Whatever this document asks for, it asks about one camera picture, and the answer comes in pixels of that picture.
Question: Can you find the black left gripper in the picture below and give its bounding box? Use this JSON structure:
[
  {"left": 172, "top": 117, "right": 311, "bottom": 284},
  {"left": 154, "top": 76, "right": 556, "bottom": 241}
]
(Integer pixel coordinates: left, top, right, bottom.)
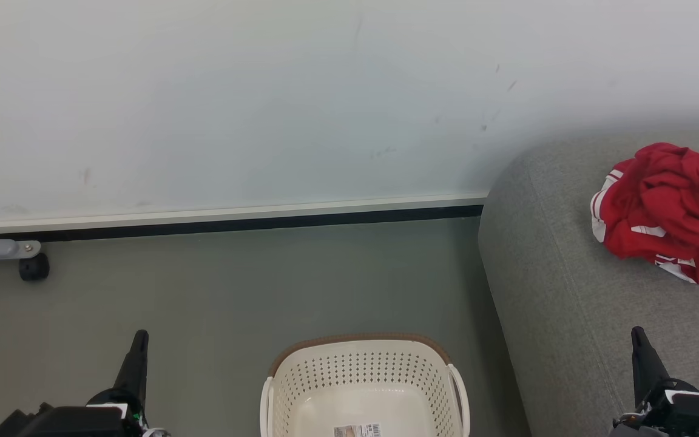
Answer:
[{"left": 0, "top": 330, "right": 149, "bottom": 437}]

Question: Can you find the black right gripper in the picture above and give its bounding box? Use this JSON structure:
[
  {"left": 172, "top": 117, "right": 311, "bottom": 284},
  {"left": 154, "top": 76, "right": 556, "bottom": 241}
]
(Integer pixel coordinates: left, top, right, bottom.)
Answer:
[{"left": 612, "top": 326, "right": 699, "bottom": 437}]

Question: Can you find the white and black baseboard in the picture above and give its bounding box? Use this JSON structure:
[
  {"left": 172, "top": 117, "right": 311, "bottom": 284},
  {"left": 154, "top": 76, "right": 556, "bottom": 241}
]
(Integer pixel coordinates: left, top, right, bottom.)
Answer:
[{"left": 0, "top": 193, "right": 488, "bottom": 243}]

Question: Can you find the cream perforated laundry basket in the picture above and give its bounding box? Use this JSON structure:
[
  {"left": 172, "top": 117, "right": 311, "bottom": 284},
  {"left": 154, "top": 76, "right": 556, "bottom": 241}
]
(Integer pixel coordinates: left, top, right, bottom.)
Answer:
[{"left": 259, "top": 332, "right": 471, "bottom": 437}]

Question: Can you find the barcode sticker in basket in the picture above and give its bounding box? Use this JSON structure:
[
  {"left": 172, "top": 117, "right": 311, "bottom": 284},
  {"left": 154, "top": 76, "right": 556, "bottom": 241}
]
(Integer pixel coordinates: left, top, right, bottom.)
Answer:
[{"left": 333, "top": 422, "right": 382, "bottom": 437}]

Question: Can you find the grey fabric sofa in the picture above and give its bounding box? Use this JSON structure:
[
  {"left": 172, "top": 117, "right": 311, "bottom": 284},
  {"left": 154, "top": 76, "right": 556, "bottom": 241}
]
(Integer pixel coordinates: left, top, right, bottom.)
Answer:
[{"left": 478, "top": 129, "right": 699, "bottom": 437}]

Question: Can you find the black caster wheel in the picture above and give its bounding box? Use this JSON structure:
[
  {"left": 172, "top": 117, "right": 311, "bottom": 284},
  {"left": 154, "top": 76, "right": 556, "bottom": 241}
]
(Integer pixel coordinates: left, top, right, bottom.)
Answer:
[{"left": 19, "top": 253, "right": 50, "bottom": 282}]

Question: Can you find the red jersey with white trim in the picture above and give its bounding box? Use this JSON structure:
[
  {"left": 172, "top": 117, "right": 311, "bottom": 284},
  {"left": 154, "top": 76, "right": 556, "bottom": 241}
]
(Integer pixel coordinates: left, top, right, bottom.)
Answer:
[{"left": 590, "top": 143, "right": 699, "bottom": 285}]

